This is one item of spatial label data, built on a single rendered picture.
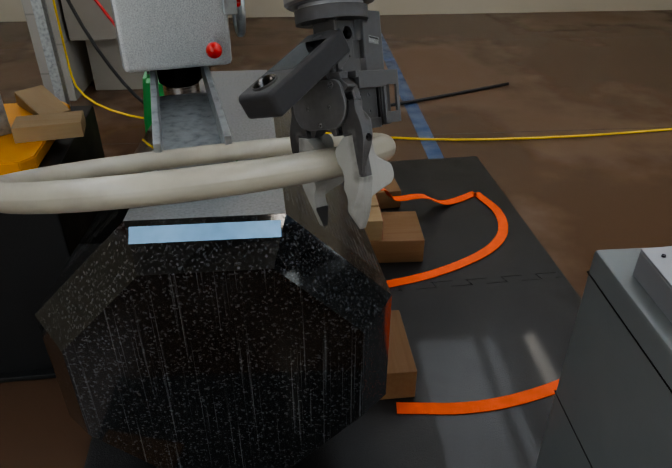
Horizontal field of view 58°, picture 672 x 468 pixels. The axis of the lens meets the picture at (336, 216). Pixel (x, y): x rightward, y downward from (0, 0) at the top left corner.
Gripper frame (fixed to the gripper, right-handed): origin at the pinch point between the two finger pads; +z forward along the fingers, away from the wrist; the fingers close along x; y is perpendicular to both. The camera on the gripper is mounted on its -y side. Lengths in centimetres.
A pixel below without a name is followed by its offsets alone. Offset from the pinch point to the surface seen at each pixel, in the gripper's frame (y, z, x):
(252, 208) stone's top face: 38, 10, 67
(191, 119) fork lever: 21, -11, 58
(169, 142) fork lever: 12, -8, 53
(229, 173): -11.2, -5.9, 1.1
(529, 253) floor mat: 198, 61, 86
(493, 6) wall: 557, -100, 308
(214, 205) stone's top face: 33, 8, 73
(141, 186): -17.4, -5.7, 5.3
